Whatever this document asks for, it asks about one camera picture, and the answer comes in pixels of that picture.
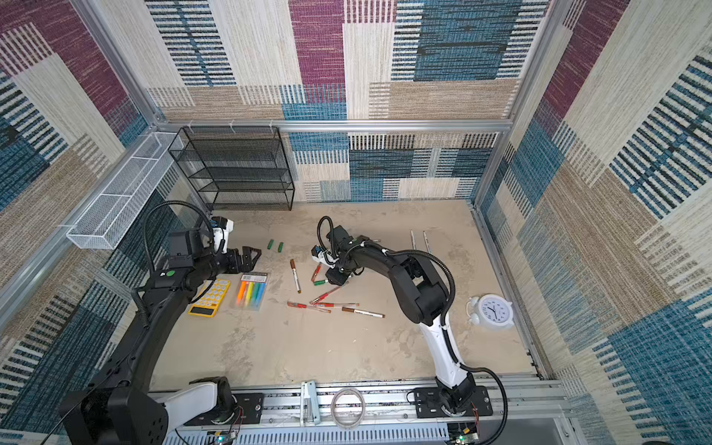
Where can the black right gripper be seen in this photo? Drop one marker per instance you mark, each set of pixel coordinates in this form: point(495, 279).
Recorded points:
point(334, 275)

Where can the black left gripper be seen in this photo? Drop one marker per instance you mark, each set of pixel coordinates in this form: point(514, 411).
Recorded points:
point(247, 263)

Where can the brown cap marker bottom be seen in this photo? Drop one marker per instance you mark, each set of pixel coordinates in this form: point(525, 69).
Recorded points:
point(362, 312)

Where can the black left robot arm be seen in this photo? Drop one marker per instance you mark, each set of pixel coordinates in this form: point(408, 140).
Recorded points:
point(116, 407)

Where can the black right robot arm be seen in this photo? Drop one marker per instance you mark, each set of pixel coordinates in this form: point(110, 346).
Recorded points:
point(425, 291)

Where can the red gel pen upright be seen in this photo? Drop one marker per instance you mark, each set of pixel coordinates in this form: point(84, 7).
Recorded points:
point(316, 272)

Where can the red gel pen under marker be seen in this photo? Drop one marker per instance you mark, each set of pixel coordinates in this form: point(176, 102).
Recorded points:
point(322, 297)

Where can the red gel pen bottom middle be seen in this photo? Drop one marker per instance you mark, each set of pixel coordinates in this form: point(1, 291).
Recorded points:
point(336, 304)

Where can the red gel pen bottom left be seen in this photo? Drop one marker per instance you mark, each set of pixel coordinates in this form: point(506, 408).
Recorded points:
point(298, 305)

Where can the highlighter set clear case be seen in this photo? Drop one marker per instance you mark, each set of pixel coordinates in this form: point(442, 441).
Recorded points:
point(251, 290)

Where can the yellow calculator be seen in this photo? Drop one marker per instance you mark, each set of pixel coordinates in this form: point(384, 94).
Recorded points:
point(208, 305)

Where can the white alarm clock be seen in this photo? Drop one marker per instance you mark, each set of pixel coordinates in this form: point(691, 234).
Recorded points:
point(491, 311)

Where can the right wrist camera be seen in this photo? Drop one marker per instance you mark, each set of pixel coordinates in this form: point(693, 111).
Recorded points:
point(322, 256)

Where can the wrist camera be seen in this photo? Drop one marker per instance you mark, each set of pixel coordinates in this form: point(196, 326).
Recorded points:
point(221, 227)
point(322, 256)

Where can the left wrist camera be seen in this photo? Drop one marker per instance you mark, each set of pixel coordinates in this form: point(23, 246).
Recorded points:
point(221, 227)

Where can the black wire mesh shelf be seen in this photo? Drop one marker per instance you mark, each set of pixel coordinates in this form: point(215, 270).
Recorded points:
point(242, 168)

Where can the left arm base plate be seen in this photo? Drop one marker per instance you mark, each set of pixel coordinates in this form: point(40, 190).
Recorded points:
point(244, 409)

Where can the aluminium rail bracket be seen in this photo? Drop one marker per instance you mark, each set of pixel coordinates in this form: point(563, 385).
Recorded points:
point(309, 404)

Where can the white wire mesh basket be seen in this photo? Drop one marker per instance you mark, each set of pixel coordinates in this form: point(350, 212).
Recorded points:
point(108, 218)

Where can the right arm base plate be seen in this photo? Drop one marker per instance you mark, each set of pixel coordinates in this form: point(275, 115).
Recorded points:
point(436, 402)

